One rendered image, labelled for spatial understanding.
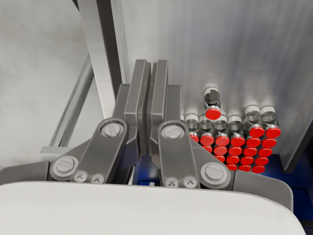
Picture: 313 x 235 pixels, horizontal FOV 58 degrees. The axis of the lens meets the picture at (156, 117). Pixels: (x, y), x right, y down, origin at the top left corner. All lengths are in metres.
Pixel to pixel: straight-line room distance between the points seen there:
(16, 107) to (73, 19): 0.78
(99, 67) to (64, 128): 0.46
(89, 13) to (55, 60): 1.24
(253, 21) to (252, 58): 0.05
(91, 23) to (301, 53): 0.27
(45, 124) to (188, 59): 1.67
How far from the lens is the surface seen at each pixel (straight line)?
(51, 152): 0.60
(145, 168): 0.58
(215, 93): 0.41
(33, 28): 1.54
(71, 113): 0.89
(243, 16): 0.36
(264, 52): 0.39
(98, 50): 0.40
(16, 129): 2.14
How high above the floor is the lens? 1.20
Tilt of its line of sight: 44 degrees down
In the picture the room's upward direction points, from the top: 174 degrees counter-clockwise
